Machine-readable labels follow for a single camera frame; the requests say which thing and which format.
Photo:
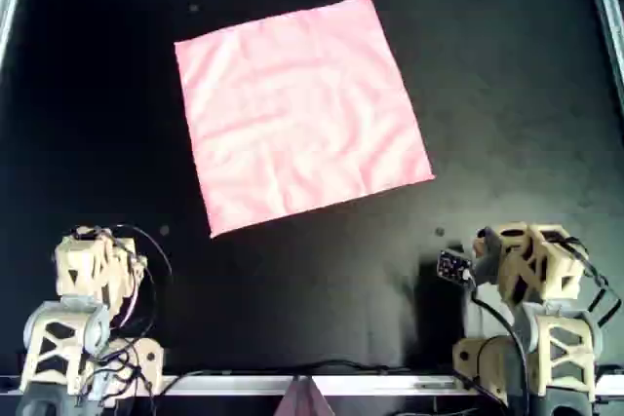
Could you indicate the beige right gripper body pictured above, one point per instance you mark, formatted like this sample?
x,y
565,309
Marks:
x,y
551,260

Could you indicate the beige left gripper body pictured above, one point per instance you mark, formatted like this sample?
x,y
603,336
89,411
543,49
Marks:
x,y
83,265

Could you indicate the pink terry cloth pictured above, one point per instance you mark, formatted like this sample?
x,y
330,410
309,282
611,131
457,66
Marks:
x,y
302,114

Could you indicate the black wrist camera board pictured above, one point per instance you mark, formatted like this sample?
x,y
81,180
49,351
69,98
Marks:
x,y
454,267

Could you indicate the beige left robot arm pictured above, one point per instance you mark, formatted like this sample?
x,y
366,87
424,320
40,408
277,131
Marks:
x,y
53,338

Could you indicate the beige right robot arm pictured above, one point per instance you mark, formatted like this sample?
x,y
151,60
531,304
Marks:
x,y
560,348

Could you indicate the beige right gripper finger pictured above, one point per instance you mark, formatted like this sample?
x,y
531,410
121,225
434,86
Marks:
x,y
480,241

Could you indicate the grey camera bracket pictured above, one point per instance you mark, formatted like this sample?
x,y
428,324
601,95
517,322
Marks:
x,y
491,260

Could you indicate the dark red triangular stand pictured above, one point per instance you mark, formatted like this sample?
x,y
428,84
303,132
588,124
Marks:
x,y
304,399

